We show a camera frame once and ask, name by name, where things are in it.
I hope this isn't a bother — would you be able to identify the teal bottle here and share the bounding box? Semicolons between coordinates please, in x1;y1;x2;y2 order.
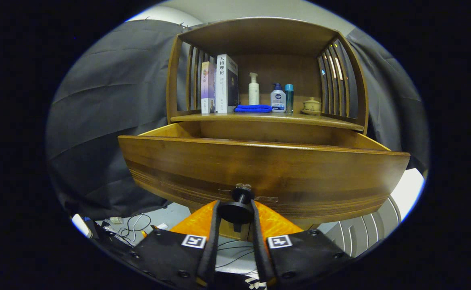
285;84;295;114

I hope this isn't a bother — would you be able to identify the beige lidded teacup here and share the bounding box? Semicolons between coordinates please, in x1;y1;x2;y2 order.
301;97;322;116

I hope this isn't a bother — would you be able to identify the black cable tangle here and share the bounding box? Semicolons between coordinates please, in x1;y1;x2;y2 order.
118;213;152;242

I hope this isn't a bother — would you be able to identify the white bottle with blue cap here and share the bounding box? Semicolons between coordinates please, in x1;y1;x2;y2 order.
270;83;286;113

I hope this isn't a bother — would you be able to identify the blue folded cloth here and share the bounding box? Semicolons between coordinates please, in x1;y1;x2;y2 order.
234;104;273;113

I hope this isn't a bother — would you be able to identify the black backdrop cloth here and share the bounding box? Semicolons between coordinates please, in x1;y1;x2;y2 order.
46;19;430;220

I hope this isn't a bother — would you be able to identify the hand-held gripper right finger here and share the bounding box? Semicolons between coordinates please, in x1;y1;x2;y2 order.
251;200;353;288

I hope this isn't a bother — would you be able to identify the white pump bottle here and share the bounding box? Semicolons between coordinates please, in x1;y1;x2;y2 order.
248;72;260;106

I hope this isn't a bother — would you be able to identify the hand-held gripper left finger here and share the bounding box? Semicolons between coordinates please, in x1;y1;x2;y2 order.
129;200;222;290

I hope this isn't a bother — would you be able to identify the white book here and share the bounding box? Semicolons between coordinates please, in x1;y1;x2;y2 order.
215;54;239;114

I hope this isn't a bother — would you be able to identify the white plastic device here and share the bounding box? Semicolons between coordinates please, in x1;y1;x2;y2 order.
71;213;93;239

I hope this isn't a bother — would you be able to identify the purple book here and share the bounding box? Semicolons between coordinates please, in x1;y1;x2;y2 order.
201;61;216;114

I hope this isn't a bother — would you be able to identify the wooden countertop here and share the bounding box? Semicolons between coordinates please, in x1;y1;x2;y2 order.
170;112;365;131

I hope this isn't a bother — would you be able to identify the wooden drawer with black knob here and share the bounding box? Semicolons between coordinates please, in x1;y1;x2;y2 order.
118;121;411;242

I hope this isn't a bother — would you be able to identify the wooden cabinet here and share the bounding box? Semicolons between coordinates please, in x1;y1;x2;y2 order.
166;17;369;135

